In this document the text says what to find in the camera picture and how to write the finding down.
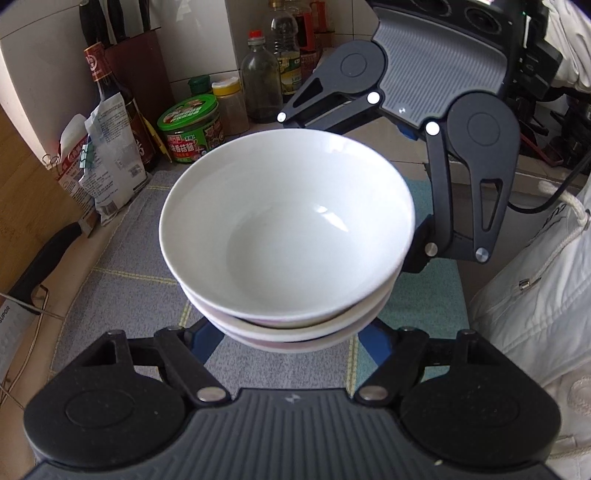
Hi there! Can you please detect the amber liquid bottle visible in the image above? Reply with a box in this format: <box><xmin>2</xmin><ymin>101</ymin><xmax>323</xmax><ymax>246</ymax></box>
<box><xmin>310</xmin><ymin>0</ymin><xmax>336</xmax><ymax>47</ymax></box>

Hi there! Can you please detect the black cable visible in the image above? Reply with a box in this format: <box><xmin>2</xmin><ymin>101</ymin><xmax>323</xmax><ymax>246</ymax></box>
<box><xmin>508</xmin><ymin>157</ymin><xmax>591</xmax><ymax>215</ymax></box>

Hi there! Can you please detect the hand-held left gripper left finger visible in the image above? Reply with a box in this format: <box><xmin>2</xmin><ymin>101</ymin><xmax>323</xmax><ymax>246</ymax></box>
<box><xmin>81</xmin><ymin>320</ymin><xmax>232</xmax><ymax>408</ymax></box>

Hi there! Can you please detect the bottle with red label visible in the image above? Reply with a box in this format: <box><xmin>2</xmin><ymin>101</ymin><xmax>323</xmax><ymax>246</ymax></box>
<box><xmin>295</xmin><ymin>0</ymin><xmax>325</xmax><ymax>63</ymax></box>

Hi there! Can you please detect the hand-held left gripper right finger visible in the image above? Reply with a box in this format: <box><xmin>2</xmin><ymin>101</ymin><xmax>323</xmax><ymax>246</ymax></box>
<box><xmin>353</xmin><ymin>318</ymin><xmax>502</xmax><ymax>409</ymax></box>

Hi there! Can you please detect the white and blue plastic bag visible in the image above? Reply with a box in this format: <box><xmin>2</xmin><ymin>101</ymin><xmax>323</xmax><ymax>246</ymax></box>
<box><xmin>78</xmin><ymin>92</ymin><xmax>148</xmax><ymax>227</ymax></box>

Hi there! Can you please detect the bamboo cutting board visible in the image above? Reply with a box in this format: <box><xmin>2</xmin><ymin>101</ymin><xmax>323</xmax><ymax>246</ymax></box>
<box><xmin>0</xmin><ymin>108</ymin><xmax>93</xmax><ymax>296</ymax></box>

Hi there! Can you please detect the bottle with yellow-green label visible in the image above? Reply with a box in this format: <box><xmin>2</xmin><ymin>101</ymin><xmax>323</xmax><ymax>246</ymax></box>
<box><xmin>269</xmin><ymin>0</ymin><xmax>306</xmax><ymax>95</ymax></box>

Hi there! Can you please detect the grey and teal checked cloth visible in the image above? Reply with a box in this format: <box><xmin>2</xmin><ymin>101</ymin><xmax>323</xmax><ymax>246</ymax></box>
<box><xmin>60</xmin><ymin>171</ymin><xmax>477</xmax><ymax>398</ymax></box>

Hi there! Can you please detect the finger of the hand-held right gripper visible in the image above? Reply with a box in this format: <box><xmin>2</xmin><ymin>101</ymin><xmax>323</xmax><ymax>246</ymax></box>
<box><xmin>399</xmin><ymin>121</ymin><xmax>509</xmax><ymax>275</ymax></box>
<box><xmin>277</xmin><ymin>74</ymin><xmax>403</xmax><ymax>138</ymax></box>

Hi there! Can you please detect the white bowl with pink flowers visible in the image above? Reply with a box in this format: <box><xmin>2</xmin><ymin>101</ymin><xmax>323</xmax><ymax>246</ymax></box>
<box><xmin>203</xmin><ymin>316</ymin><xmax>371</xmax><ymax>354</ymax></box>
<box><xmin>181</xmin><ymin>277</ymin><xmax>394</xmax><ymax>344</ymax></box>

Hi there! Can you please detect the white jacket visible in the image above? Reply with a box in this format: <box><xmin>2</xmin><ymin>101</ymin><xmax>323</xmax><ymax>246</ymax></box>
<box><xmin>466</xmin><ymin>175</ymin><xmax>591</xmax><ymax>480</ymax></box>

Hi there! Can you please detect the clear bottle with red cap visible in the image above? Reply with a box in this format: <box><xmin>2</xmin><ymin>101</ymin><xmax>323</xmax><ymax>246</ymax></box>
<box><xmin>241</xmin><ymin>30</ymin><xmax>283</xmax><ymax>124</ymax></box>

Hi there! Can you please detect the red and white plastic bag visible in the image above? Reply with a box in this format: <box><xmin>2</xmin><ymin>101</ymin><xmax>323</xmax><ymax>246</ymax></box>
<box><xmin>44</xmin><ymin>113</ymin><xmax>100</xmax><ymax>217</ymax></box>

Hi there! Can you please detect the green-lidded round can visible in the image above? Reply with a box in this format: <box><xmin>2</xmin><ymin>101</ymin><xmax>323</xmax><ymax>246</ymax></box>
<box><xmin>157</xmin><ymin>95</ymin><xmax>227</xmax><ymax>164</ymax></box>

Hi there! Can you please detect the black-handled knife in block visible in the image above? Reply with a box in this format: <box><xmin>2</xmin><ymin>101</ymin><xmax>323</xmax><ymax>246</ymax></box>
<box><xmin>133</xmin><ymin>0</ymin><xmax>154</xmax><ymax>38</ymax></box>
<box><xmin>79</xmin><ymin>0</ymin><xmax>101</xmax><ymax>47</ymax></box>
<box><xmin>106</xmin><ymin>0</ymin><xmax>129</xmax><ymax>44</ymax></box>

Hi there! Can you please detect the dark soy sauce bottle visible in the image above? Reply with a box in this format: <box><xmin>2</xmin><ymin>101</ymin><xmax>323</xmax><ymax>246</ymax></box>
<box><xmin>83</xmin><ymin>41</ymin><xmax>158</xmax><ymax>171</ymax></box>

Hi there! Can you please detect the plain white bowl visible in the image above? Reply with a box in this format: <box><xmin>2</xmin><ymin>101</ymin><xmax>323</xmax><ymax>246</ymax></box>
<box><xmin>158</xmin><ymin>128</ymin><xmax>415</xmax><ymax>329</ymax></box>

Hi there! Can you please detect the yellow-lidded spice jar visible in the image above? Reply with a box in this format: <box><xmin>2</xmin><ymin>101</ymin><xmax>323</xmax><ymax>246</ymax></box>
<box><xmin>211</xmin><ymin>78</ymin><xmax>250</xmax><ymax>137</ymax></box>

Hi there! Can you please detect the steel knife with black handle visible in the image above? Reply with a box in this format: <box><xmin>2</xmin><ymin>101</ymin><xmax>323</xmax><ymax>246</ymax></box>
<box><xmin>0</xmin><ymin>222</ymin><xmax>84</xmax><ymax>374</ymax></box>

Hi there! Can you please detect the metal wire rack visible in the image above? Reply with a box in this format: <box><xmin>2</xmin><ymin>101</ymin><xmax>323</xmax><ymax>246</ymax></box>
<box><xmin>0</xmin><ymin>284</ymin><xmax>51</xmax><ymax>409</ymax></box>

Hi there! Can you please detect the dark red knife block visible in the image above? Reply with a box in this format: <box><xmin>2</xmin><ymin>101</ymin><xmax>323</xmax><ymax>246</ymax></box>
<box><xmin>104</xmin><ymin>32</ymin><xmax>175</xmax><ymax>154</ymax></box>

